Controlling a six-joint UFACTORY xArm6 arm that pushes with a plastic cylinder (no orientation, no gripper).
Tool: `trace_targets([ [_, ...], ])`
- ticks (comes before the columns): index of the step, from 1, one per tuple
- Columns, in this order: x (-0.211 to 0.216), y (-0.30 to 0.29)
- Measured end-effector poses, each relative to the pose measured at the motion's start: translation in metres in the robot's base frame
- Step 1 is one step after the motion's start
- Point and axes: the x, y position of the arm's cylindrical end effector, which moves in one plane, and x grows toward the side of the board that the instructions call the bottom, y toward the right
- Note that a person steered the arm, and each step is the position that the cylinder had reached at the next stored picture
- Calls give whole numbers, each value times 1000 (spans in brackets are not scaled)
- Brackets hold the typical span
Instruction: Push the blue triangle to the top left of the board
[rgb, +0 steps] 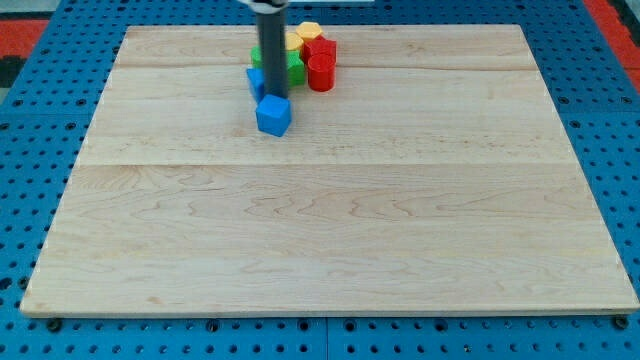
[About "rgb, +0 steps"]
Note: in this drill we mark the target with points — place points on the blue triangle block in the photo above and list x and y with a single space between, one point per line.
256 83

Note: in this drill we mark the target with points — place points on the light wooden board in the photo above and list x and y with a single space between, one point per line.
435 179

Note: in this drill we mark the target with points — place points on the blue cube block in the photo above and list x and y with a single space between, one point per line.
273 115

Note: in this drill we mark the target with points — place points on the green star block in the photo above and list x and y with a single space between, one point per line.
296 69

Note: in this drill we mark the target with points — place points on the red block behind cylinder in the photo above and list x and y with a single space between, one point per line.
317 46

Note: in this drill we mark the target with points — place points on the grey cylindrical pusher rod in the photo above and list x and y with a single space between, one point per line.
270 22

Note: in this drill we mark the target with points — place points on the yellow block beside rod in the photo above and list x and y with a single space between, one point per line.
293 42

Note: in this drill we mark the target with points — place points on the green block behind rod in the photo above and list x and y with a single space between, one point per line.
256 58

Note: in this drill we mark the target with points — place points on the yellow hexagon block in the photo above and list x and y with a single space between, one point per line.
309 31

